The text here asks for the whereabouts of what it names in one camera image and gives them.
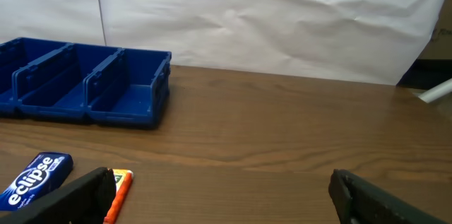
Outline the blue tray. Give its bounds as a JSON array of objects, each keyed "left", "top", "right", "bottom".
[{"left": 0, "top": 37, "right": 172, "bottom": 129}]

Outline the blue candy pack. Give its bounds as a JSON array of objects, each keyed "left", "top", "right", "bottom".
[{"left": 0, "top": 151, "right": 74, "bottom": 212}]

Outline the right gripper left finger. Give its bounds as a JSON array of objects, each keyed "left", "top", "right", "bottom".
[{"left": 0, "top": 166, "right": 117, "bottom": 224}]

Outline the orange candy box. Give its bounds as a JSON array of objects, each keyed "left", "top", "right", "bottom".
[{"left": 103, "top": 168, "right": 134, "bottom": 224}]

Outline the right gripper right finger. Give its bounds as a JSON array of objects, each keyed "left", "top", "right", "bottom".
[{"left": 328, "top": 169, "right": 449, "bottom": 224}]

